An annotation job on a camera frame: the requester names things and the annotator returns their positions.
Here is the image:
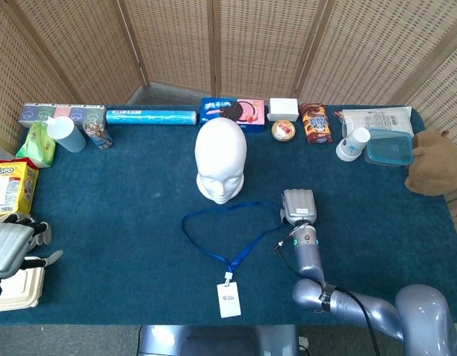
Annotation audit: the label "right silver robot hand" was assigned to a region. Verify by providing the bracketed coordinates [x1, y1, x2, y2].
[280, 188, 318, 226]

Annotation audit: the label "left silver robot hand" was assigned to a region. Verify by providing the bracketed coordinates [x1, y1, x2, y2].
[0, 213, 65, 279]

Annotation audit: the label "blue lanyard with white badge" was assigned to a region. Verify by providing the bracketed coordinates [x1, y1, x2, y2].
[182, 201, 289, 319]

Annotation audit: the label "beige clamshell lunch box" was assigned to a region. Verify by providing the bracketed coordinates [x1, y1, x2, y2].
[0, 255, 47, 313]

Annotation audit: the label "yellow biscuit bag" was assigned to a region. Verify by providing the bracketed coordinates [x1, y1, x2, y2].
[0, 157, 39, 218]

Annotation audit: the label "round gold tin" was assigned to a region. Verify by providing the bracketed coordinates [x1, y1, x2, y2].
[271, 119, 297, 142]

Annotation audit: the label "stacked flower paper cups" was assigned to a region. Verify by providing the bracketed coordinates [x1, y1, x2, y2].
[335, 127, 372, 163]

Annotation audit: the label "brown chocolate cookie pack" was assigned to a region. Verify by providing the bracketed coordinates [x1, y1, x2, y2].
[299, 103, 333, 145]

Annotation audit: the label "white foam mannequin head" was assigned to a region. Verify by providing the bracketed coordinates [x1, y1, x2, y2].
[194, 117, 248, 205]

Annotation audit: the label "small white box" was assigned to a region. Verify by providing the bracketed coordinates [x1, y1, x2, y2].
[267, 97, 300, 122]

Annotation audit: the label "green wet wipes pack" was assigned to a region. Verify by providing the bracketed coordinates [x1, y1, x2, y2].
[15, 122, 56, 168]

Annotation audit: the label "clear blue-rimmed food container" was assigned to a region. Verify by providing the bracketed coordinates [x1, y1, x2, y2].
[364, 128, 415, 167]

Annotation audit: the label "blue pink cookie box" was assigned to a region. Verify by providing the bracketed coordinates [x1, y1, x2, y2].
[199, 97, 266, 134]

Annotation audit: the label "white plastic bag pack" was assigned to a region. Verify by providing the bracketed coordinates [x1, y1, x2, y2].
[338, 106, 415, 137]

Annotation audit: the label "pale green cup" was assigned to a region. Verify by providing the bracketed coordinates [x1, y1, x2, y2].
[45, 116, 87, 154]

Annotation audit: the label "blue velvet tablecloth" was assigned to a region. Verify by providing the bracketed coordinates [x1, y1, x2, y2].
[0, 103, 457, 327]

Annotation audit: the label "brown plush toy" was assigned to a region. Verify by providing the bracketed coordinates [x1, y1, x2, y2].
[404, 128, 457, 197]

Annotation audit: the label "clear jar with snacks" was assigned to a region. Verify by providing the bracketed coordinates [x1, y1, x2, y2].
[82, 113, 114, 151]

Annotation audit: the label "long multicolour tea box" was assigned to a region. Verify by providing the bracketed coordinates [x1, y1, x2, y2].
[17, 102, 106, 129]

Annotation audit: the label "silver robot torso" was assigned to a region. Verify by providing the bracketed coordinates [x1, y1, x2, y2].
[137, 325, 300, 356]

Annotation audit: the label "blue plastic wrap roll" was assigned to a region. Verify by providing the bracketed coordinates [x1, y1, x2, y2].
[105, 108, 198, 126]

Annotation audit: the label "wicker folding screen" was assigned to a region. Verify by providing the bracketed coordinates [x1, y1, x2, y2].
[0, 0, 457, 260]

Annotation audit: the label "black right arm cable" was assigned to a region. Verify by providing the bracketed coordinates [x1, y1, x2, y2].
[274, 237, 381, 356]

